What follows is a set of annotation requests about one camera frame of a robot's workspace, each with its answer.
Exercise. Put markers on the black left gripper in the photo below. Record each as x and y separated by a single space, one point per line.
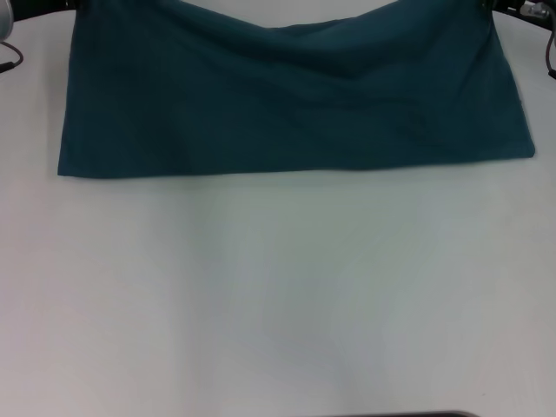
43 8

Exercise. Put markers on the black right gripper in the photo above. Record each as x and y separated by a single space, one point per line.
508 8

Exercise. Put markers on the teal printed t-shirt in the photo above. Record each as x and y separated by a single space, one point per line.
282 108

